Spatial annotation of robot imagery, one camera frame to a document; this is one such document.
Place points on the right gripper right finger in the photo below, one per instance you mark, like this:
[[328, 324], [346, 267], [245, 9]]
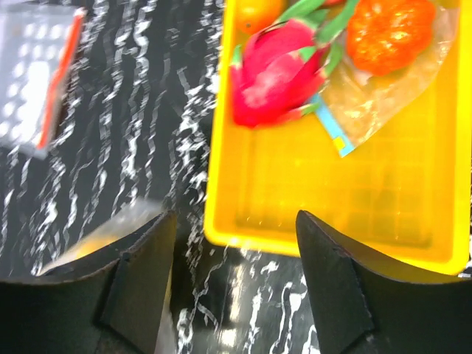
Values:
[[364, 301]]

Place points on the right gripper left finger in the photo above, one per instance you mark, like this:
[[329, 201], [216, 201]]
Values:
[[109, 301]]

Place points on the clear bag teal zipper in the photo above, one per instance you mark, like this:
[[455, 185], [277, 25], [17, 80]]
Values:
[[130, 218]]

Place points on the clear bag in tray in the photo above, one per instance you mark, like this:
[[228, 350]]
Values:
[[354, 104]]

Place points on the yellow plastic fruit tray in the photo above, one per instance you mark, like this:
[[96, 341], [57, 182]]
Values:
[[405, 191]]

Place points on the black marble table mat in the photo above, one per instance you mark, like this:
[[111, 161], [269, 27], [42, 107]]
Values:
[[137, 124]]

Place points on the red dragon fruit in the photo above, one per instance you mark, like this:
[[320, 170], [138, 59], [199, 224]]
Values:
[[281, 67]]

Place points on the orange mandarin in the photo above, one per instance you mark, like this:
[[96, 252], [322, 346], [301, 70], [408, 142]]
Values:
[[251, 16]]

